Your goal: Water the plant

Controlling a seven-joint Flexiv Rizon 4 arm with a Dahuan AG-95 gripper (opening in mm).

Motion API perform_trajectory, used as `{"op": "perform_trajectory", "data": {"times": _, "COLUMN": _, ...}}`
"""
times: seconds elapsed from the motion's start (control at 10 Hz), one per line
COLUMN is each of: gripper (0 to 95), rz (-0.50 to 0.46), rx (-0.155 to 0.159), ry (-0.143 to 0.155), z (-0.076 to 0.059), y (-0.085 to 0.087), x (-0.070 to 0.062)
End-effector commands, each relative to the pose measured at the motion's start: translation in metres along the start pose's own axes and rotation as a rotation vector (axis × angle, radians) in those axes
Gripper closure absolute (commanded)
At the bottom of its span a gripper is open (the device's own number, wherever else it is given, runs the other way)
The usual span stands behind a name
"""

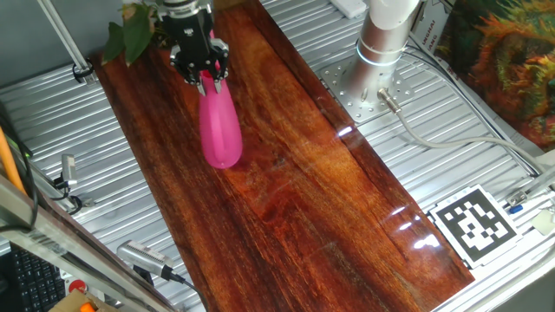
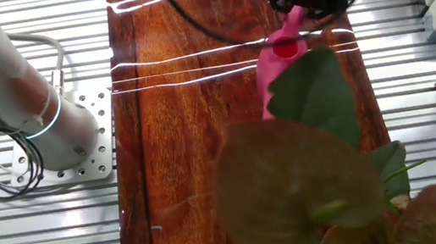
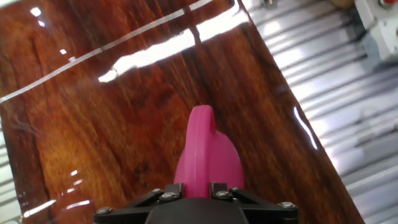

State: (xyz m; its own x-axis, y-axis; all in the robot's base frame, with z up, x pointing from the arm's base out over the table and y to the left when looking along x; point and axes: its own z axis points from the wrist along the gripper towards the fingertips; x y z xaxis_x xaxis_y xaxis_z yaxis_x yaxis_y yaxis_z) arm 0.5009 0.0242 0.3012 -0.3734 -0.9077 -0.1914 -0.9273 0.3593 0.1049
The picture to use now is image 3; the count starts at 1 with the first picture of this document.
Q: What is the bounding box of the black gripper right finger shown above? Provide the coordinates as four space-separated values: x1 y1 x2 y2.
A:
210 182 299 224

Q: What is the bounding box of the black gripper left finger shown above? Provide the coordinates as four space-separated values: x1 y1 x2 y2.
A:
93 183 183 224

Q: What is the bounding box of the pink plastic watering can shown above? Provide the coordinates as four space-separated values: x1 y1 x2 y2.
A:
173 105 246 199

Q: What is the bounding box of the glossy wood grain board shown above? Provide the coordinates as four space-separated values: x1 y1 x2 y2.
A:
0 0 366 224

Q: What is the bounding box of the grey box with red button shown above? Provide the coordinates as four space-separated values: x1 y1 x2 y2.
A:
354 0 398 29

